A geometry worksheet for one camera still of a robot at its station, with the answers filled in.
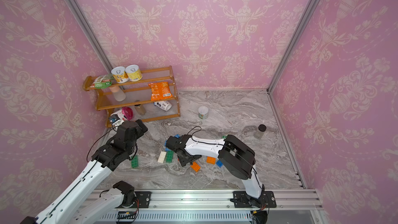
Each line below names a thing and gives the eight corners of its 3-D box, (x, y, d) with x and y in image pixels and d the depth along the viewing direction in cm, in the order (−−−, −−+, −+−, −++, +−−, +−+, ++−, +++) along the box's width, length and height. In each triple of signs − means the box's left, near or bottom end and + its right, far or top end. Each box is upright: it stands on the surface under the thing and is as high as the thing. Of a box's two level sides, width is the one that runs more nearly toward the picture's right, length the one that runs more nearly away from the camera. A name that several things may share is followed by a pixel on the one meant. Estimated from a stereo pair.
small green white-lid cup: (198, 120, 106) (198, 114, 101) (198, 111, 111) (198, 106, 105) (208, 120, 106) (208, 114, 101) (208, 111, 111) (208, 106, 105)
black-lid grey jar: (254, 139, 97) (259, 131, 89) (253, 132, 100) (257, 124, 92) (262, 139, 97) (267, 131, 89) (260, 132, 100) (265, 124, 92)
